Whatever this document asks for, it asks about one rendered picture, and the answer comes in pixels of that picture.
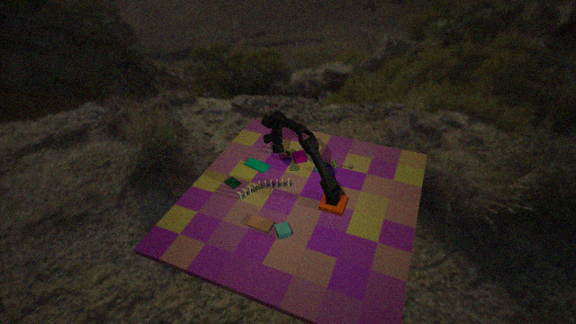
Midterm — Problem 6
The magenta rectangular block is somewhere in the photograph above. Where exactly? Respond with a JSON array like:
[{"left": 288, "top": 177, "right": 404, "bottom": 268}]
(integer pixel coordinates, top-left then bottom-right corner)
[{"left": 292, "top": 150, "right": 307, "bottom": 164}]

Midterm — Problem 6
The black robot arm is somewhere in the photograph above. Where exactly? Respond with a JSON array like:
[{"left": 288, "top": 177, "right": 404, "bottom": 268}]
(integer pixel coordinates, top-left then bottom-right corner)
[{"left": 261, "top": 111, "right": 342, "bottom": 206}]

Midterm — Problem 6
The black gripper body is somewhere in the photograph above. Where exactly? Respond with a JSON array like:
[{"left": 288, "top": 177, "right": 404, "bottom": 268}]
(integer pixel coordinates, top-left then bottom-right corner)
[{"left": 271, "top": 132, "right": 284, "bottom": 153}]

